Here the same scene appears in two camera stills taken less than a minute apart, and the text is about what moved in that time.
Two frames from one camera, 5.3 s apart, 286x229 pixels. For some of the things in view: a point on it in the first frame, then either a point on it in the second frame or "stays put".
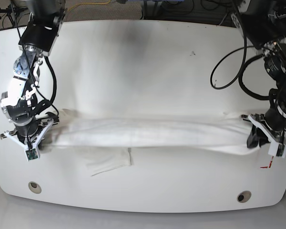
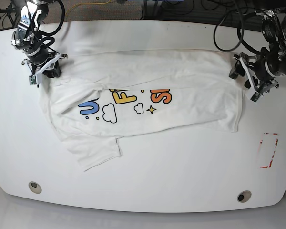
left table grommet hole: [35, 187] stays put
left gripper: [32, 141] to [49, 67]
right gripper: [274, 125] to [261, 87]
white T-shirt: [108, 141] to [100, 96]
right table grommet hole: [243, 196] stays put
